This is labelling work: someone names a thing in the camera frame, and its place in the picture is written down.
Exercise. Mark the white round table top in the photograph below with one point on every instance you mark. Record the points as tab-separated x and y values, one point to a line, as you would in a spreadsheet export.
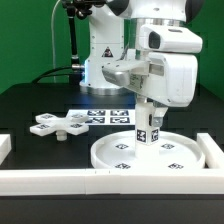
129	150

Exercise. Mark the white cross-shaped table base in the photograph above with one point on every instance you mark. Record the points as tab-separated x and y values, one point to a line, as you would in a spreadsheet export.
74	124

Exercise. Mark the white right fence bar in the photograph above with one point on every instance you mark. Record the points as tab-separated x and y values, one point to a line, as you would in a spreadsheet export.
214	156

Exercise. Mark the white front fence bar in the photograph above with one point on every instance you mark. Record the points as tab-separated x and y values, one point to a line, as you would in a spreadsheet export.
104	181

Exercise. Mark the white left fence bar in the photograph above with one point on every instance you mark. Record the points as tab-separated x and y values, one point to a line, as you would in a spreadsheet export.
5	146

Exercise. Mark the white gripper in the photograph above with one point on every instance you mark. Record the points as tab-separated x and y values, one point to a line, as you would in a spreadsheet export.
169	79

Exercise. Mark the white fence bar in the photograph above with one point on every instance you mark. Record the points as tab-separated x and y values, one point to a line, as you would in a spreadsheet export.
104	181
214	156
5	146

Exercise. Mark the white fiducial marker sheet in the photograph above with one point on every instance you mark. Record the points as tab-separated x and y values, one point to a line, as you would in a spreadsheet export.
106	116

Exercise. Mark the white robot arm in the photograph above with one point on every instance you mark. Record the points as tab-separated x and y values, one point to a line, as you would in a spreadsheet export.
143	46

